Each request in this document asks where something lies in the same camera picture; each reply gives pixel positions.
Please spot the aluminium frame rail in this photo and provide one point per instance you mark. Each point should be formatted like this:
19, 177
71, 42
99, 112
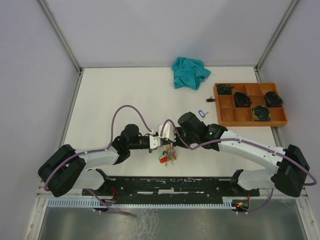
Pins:
277, 33
45, 8

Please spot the teal cloth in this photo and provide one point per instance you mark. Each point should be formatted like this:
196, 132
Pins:
189, 73

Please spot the large metal keyring yellow handle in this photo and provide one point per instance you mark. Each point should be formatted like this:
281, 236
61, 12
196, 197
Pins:
169, 151

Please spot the aluminium frame rail right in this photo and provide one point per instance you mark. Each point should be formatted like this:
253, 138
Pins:
277, 33

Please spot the wooden compartment tray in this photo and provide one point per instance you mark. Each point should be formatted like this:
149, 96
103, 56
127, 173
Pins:
249, 105

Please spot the red key tag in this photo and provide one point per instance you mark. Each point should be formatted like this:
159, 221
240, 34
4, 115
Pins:
163, 159

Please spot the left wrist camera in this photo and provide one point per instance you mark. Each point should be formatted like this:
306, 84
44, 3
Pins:
154, 141

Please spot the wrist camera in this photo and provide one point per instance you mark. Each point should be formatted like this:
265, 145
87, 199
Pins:
167, 132
154, 141

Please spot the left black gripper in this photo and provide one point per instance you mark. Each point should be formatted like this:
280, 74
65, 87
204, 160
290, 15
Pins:
164, 142

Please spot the aluminium frame rail left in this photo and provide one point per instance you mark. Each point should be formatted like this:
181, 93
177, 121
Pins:
45, 8

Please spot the blue key tag key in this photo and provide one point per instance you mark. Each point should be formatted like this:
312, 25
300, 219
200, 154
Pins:
202, 114

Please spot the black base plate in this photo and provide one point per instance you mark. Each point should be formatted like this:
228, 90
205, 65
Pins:
171, 190

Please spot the black key tag key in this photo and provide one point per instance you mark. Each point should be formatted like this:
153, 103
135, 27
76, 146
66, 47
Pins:
210, 100

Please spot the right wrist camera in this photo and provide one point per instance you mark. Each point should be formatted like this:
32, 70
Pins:
167, 132

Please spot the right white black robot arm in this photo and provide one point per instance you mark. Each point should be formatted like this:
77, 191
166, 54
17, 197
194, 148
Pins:
284, 169

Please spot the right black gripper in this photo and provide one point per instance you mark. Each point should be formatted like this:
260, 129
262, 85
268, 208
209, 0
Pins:
178, 144

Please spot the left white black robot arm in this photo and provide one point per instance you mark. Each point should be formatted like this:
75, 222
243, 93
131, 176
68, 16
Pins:
69, 168

